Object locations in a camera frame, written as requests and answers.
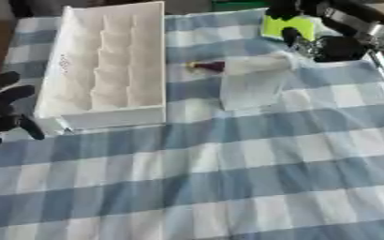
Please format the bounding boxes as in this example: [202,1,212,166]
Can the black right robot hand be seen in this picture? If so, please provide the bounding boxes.
[264,0,384,63]

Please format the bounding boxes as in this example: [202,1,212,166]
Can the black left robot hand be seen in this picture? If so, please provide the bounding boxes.
[0,70,48,182]

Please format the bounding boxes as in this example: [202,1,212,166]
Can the yellow-green block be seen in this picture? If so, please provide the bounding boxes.
[260,14,318,42]

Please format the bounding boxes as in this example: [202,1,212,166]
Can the white compartment box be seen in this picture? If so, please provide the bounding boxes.
[33,0,168,136]

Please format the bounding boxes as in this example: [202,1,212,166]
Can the clear white plastic bag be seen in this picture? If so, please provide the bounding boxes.
[218,51,303,113]

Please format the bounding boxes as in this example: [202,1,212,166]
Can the green bin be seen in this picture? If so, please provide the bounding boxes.
[210,0,273,12]

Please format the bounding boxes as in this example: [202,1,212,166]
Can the dark red tassel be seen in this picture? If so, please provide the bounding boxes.
[185,60,229,73]

